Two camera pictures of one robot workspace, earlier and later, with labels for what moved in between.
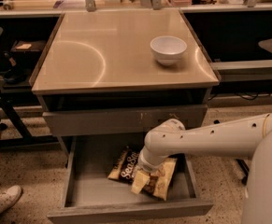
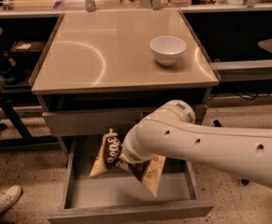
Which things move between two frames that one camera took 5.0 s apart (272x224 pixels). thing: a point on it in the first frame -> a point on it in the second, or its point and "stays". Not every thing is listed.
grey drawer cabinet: [105, 79] stays
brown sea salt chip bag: [155, 183] -> [149, 171]
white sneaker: [4, 202] stays
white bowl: [167, 49] stays
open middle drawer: [93, 198] stays
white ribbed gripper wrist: [146, 166] -> [132, 152]
